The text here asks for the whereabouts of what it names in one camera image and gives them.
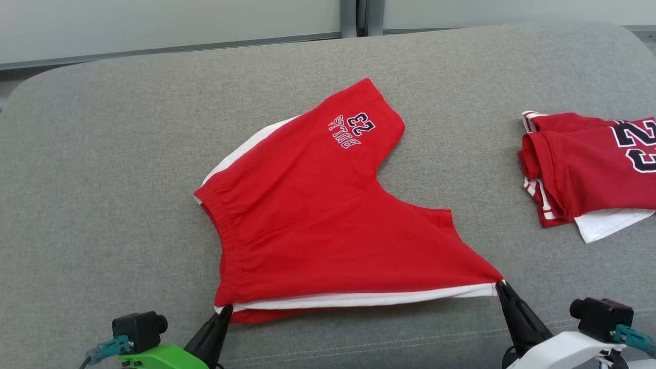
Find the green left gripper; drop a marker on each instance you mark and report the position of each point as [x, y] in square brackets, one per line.
[164, 359]

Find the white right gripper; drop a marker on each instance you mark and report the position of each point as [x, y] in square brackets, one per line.
[564, 353]

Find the red basketball shorts white trim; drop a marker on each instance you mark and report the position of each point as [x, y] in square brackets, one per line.
[318, 230]

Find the red basketball jersey number 23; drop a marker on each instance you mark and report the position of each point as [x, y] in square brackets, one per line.
[579, 164]

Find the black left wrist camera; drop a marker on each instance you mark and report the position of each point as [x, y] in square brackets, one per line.
[136, 330]

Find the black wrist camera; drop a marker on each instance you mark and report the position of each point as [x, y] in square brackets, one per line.
[599, 318]
[136, 330]

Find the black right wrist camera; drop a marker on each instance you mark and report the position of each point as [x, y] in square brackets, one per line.
[599, 318]

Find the grey double partition post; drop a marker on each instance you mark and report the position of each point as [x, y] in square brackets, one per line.
[361, 18]

